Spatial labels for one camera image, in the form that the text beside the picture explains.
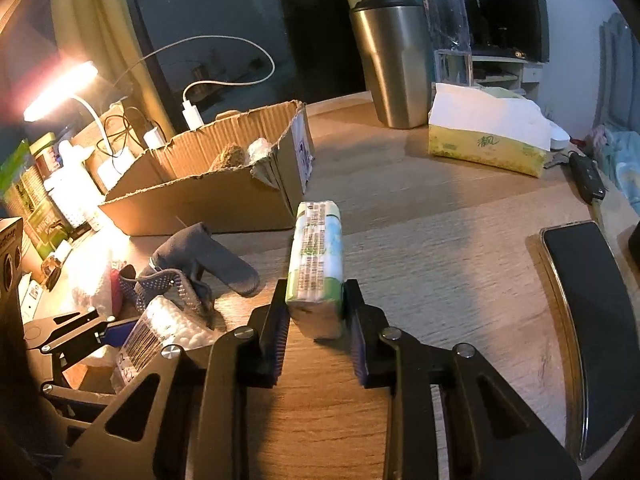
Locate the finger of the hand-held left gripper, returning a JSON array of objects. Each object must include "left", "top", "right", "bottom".
[
  {"left": 40, "top": 382, "right": 121, "bottom": 417},
  {"left": 22, "top": 307, "right": 143, "bottom": 353}
]

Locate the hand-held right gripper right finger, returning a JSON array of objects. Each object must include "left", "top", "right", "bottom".
[{"left": 342, "top": 279, "right": 583, "bottom": 480}]

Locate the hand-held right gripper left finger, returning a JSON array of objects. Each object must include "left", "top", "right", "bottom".
[{"left": 60, "top": 279, "right": 291, "bottom": 480}]

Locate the bag of cotton swabs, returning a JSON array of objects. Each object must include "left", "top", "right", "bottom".
[{"left": 111, "top": 296, "right": 221, "bottom": 393}]

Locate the green white tissue pack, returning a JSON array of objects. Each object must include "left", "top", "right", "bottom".
[{"left": 285, "top": 201, "right": 346, "bottom": 342}]

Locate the cardboard box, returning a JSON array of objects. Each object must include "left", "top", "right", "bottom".
[{"left": 98, "top": 100, "right": 316, "bottom": 237}]

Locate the red cloth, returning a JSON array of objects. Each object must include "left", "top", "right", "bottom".
[{"left": 110, "top": 269, "right": 127, "bottom": 312}]

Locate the white plastic wrap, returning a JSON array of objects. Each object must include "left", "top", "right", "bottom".
[{"left": 65, "top": 237, "right": 122, "bottom": 317}]

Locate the green carton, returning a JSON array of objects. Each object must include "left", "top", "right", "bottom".
[{"left": 0, "top": 139, "right": 41, "bottom": 222}]

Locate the white plastic bottle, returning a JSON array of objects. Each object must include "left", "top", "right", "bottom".
[{"left": 44, "top": 141, "right": 101, "bottom": 231}]

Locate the white desk lamp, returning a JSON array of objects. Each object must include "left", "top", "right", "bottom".
[{"left": 22, "top": 60, "right": 117, "bottom": 161}]

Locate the brown fuzzy lump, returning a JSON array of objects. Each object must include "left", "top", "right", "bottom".
[{"left": 209, "top": 142, "right": 248, "bottom": 171}]

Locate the clear plastic bag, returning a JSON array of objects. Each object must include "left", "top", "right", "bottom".
[{"left": 246, "top": 137, "right": 276, "bottom": 165}]

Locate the tall white charger plug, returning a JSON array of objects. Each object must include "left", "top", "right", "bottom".
[{"left": 182, "top": 100, "right": 205, "bottom": 130}]

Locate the black smartphone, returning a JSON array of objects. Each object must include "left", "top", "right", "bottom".
[{"left": 539, "top": 220, "right": 640, "bottom": 463}]

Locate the yellow tissue box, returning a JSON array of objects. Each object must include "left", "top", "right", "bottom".
[{"left": 427, "top": 82, "right": 551, "bottom": 178}]

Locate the black car key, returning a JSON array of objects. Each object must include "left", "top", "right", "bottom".
[{"left": 545, "top": 150, "right": 608, "bottom": 206}]

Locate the white round device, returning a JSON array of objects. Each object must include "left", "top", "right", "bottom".
[{"left": 542, "top": 120, "right": 571, "bottom": 153}]

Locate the steel tumbler black lid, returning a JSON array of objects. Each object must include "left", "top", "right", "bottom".
[{"left": 349, "top": 0, "right": 435, "bottom": 130}]

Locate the white computer desk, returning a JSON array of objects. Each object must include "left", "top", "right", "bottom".
[{"left": 435, "top": 52, "right": 543, "bottom": 102}]

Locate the dark glass window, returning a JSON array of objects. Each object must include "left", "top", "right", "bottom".
[{"left": 122, "top": 0, "right": 371, "bottom": 133}]

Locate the clear plastic water bottle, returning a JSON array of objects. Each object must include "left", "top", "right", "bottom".
[{"left": 417, "top": 0, "right": 473, "bottom": 86}]

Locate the black monitor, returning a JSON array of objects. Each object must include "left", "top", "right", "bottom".
[{"left": 460, "top": 0, "right": 480, "bottom": 46}]

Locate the black computer tower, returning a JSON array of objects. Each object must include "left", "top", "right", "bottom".
[{"left": 475, "top": 0, "right": 549, "bottom": 63}]

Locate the grey padded headboard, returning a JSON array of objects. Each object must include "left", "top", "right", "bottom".
[{"left": 592, "top": 12, "right": 640, "bottom": 131}]

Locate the black cable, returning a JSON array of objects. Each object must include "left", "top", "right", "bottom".
[{"left": 99, "top": 107, "right": 152, "bottom": 152}]

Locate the white charging cable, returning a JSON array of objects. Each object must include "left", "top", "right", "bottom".
[{"left": 102, "top": 35, "right": 276, "bottom": 111}]

